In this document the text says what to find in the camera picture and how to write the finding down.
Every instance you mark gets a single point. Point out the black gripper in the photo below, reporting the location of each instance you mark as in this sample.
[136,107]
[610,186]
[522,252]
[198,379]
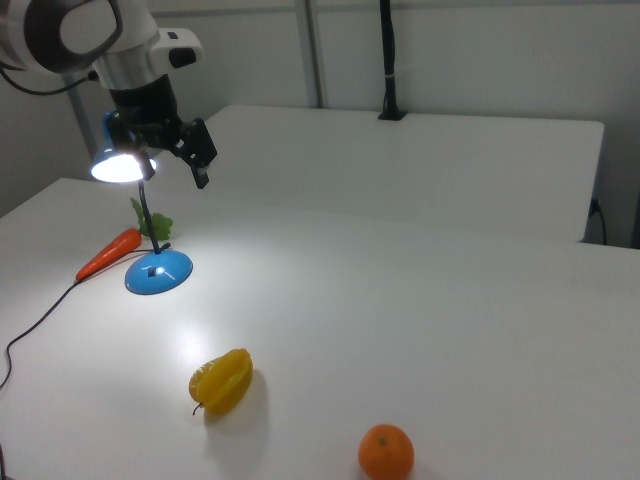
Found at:
[145,107]

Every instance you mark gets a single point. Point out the black clamped camera pole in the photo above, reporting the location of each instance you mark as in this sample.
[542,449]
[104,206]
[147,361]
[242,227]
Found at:
[388,60]

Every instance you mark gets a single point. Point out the blue gooseneck desk lamp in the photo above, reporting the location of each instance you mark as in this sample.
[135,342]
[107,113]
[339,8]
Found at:
[160,272]

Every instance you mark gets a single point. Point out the orange toy carrot green leaves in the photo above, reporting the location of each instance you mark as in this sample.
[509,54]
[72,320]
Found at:
[110,252]

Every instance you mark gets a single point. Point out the orange toy mandarin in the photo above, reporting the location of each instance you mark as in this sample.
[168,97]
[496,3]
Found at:
[386,452]

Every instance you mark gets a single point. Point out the yellow toy starfruit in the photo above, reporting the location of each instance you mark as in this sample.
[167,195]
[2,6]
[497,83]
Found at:
[225,382]

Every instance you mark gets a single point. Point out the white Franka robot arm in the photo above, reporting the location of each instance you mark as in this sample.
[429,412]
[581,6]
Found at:
[125,30]

